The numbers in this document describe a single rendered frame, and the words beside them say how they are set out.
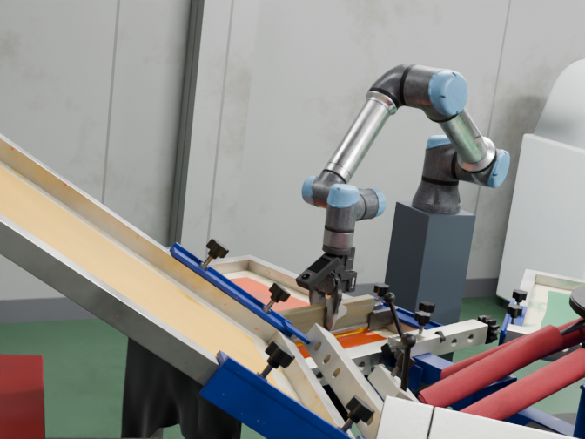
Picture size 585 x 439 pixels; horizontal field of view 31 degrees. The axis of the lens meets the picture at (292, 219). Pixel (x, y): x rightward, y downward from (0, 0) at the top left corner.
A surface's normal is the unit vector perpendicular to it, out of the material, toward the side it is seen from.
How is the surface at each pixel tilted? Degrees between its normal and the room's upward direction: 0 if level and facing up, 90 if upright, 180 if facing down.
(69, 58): 90
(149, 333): 90
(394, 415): 58
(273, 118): 90
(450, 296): 90
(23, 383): 0
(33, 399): 0
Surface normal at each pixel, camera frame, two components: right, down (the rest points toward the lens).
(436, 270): 0.47, 0.25
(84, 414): 0.12, -0.97
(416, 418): -0.18, -0.35
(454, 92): 0.72, 0.17
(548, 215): -0.87, 0.01
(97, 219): 0.23, 0.26
